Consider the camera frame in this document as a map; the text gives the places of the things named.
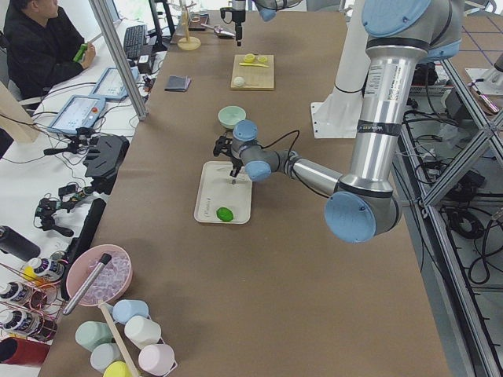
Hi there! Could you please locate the blue cup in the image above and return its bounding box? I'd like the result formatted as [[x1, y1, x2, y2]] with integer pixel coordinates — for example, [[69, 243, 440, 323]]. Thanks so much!
[[112, 299, 149, 324]]

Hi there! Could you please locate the mint green bowl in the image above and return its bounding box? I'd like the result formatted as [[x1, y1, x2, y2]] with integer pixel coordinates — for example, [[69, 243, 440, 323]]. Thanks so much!
[[218, 105, 247, 130]]

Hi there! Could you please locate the yellow cup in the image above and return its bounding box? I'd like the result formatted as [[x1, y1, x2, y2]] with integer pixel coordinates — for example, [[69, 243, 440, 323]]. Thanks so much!
[[103, 361, 132, 377]]

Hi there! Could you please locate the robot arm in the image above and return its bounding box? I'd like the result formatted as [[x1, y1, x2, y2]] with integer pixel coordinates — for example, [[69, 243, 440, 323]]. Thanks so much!
[[219, 0, 300, 46], [213, 1, 464, 243]]

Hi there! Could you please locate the metal tongs handle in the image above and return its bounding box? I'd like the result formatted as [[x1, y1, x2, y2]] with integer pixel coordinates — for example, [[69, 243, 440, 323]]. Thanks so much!
[[63, 253, 112, 316]]

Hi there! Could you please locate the grey folded cloth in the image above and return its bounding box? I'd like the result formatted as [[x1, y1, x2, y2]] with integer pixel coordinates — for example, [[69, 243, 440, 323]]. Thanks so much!
[[164, 75, 192, 92]]

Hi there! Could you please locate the seated person in black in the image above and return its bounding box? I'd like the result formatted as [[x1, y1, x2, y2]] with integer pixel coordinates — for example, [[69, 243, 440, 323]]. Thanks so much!
[[3, 0, 96, 99]]

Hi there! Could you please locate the upper lemon slice stack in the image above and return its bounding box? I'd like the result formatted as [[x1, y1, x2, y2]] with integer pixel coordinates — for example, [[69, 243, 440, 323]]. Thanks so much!
[[242, 53, 255, 64]]

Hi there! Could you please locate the wooden mug tree stand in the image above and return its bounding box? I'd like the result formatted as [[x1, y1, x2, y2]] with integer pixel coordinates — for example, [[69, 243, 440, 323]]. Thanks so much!
[[178, 0, 201, 51]]

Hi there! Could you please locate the black tray on table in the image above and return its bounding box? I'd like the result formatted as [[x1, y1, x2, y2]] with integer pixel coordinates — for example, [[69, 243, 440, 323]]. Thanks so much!
[[189, 15, 209, 31]]

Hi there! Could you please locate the pink cup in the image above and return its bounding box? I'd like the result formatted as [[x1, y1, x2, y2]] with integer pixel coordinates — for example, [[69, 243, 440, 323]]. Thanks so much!
[[138, 344, 176, 376]]

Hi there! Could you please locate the yellow plastic knife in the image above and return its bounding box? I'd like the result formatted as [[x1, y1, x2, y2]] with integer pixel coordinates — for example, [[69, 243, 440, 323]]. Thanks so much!
[[239, 62, 270, 68]]

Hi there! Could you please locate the metal scoop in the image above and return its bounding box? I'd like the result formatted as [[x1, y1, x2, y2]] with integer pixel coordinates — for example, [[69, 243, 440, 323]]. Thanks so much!
[[202, 24, 235, 39]]

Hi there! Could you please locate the bamboo cutting board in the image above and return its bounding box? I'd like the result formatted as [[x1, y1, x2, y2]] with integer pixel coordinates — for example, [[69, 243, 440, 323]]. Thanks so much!
[[230, 54, 275, 91]]

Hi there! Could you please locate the green lime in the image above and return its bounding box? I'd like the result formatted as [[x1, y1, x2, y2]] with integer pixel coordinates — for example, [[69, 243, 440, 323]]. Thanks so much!
[[216, 207, 234, 222]]

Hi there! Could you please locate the green cup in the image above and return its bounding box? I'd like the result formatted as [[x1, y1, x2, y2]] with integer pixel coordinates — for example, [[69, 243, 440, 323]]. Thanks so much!
[[75, 321, 113, 352]]

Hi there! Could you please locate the near teach pendant tablet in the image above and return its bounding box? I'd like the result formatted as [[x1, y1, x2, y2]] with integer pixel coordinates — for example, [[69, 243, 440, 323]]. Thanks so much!
[[46, 95, 106, 135]]

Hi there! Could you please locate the teach pendant tablet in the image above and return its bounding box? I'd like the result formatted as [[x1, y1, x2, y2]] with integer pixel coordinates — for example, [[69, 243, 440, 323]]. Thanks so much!
[[46, 95, 106, 135], [90, 67, 127, 101]]

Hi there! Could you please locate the black keyboard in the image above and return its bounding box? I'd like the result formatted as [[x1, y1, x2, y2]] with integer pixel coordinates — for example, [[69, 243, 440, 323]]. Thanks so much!
[[123, 24, 145, 60]]

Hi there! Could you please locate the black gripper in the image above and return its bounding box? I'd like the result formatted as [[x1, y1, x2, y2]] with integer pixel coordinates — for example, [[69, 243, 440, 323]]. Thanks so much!
[[219, 0, 246, 46], [213, 135, 242, 176]]

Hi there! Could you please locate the pink bowl with ice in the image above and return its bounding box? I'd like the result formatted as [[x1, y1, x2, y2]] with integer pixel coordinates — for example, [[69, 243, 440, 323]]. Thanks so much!
[[65, 244, 133, 306]]

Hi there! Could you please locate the grey cup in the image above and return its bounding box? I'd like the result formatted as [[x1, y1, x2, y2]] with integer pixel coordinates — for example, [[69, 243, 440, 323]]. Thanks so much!
[[90, 343, 123, 373]]

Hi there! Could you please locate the white cup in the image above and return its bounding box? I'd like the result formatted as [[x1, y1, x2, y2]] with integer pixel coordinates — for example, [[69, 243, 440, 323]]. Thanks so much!
[[124, 315, 161, 350]]

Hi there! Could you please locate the aluminium frame post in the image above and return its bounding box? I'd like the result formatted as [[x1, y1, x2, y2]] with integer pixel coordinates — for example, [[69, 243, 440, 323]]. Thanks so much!
[[89, 0, 147, 121]]

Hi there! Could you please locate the far teach pendant tablet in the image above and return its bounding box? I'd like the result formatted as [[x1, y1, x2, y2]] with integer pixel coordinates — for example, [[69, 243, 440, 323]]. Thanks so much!
[[90, 67, 127, 101]]

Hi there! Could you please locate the beige rabbit tray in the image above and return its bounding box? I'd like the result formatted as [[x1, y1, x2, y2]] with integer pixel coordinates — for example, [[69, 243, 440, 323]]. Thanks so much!
[[193, 161, 252, 225]]

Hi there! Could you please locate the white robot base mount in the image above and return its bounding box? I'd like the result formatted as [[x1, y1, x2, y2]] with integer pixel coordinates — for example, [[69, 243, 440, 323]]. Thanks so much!
[[311, 0, 370, 138]]

